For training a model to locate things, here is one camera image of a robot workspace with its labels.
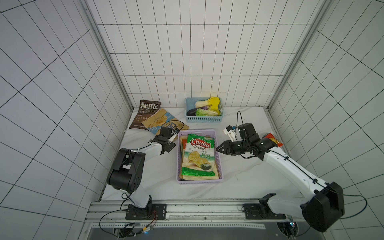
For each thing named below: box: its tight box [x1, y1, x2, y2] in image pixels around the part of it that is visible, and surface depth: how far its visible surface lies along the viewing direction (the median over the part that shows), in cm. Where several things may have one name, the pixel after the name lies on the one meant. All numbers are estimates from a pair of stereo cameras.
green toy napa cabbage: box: [195, 108, 218, 116], surface depth 109 cm
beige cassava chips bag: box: [179, 136, 219, 181], surface depth 80 cm
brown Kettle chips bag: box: [129, 99, 161, 130], surface depth 120 cm
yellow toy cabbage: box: [206, 96, 220, 115], surface depth 113 cm
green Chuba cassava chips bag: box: [181, 133, 215, 177], surface depth 86 cm
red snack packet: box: [263, 133, 284, 147], surface depth 97 cm
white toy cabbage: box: [195, 100, 210, 108], surface depth 116 cm
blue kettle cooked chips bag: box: [141, 108, 190, 142], surface depth 111 cm
